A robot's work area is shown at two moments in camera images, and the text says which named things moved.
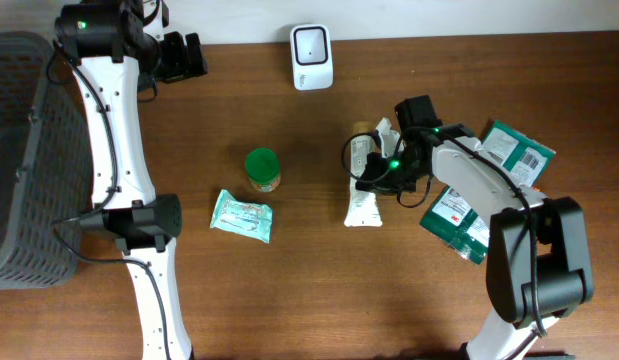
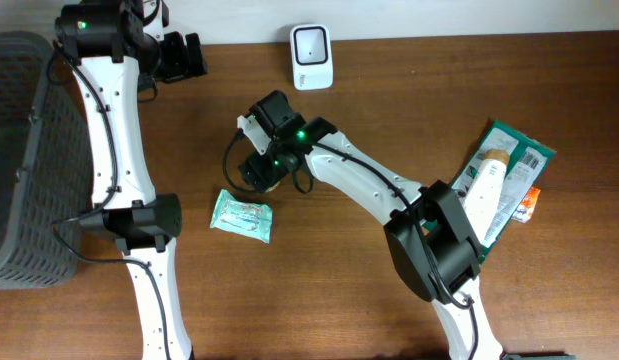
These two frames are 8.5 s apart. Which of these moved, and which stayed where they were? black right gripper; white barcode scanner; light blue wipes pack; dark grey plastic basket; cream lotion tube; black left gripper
Moved: cream lotion tube; black right gripper
Stayed: black left gripper; white barcode scanner; light blue wipes pack; dark grey plastic basket
